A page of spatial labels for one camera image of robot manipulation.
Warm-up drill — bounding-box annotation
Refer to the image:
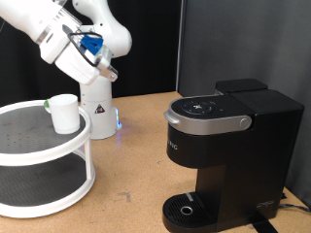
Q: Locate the black robot camera cable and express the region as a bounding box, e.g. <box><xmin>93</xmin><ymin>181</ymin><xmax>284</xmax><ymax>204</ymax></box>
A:
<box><xmin>66</xmin><ymin>30</ymin><xmax>105</xmax><ymax>68</ymax></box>

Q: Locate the black backdrop curtain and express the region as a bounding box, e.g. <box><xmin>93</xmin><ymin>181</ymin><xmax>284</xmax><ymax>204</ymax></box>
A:
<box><xmin>0</xmin><ymin>0</ymin><xmax>183</xmax><ymax>108</ymax></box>

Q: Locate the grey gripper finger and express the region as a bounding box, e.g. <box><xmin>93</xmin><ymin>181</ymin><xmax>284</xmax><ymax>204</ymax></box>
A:
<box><xmin>98</xmin><ymin>65</ymin><xmax>119</xmax><ymax>83</ymax></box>

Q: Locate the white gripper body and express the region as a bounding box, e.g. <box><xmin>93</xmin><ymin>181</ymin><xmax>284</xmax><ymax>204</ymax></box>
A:
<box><xmin>53</xmin><ymin>40</ymin><xmax>102</xmax><ymax>86</ymax></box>

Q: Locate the white two-tier turntable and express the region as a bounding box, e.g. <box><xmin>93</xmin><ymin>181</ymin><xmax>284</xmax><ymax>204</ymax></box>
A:
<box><xmin>0</xmin><ymin>99</ymin><xmax>97</xmax><ymax>219</ymax></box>

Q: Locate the grey fabric partition panel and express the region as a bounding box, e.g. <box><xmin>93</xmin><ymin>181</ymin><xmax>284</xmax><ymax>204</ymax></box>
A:
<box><xmin>176</xmin><ymin>0</ymin><xmax>311</xmax><ymax>208</ymax></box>

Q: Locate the silver handled brewer lid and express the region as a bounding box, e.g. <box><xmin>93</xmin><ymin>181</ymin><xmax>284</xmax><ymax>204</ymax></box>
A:
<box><xmin>163</xmin><ymin>93</ymin><xmax>257</xmax><ymax>136</ymax></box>

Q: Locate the braided grey power cable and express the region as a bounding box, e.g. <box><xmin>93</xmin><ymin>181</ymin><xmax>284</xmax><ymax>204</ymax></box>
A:
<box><xmin>279</xmin><ymin>202</ymin><xmax>311</xmax><ymax>215</ymax></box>

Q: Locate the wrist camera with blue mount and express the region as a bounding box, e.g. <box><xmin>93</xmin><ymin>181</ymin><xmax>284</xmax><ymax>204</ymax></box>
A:
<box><xmin>68</xmin><ymin>30</ymin><xmax>115</xmax><ymax>71</ymax></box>

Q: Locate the black Keurig coffee machine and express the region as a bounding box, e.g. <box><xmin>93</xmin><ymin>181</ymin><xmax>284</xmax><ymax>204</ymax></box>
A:
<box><xmin>161</xmin><ymin>78</ymin><xmax>305</xmax><ymax>233</ymax></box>

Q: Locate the white mug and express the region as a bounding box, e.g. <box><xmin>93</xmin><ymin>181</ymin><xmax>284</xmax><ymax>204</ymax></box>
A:
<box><xmin>44</xmin><ymin>93</ymin><xmax>82</xmax><ymax>135</ymax></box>

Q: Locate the black tape strip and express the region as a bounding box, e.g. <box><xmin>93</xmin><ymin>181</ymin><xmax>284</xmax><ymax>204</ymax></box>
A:
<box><xmin>247</xmin><ymin>213</ymin><xmax>280</xmax><ymax>233</ymax></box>

